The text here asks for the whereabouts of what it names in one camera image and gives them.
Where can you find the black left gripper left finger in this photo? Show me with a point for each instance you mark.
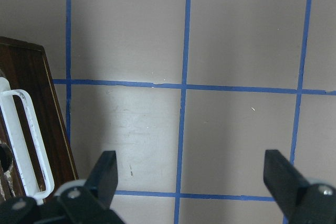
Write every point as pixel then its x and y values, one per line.
pixel 88 200

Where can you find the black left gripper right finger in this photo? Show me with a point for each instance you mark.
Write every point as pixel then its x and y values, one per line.
pixel 301 200

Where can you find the dark wooden drawer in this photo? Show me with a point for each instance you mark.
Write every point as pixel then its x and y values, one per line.
pixel 36 157

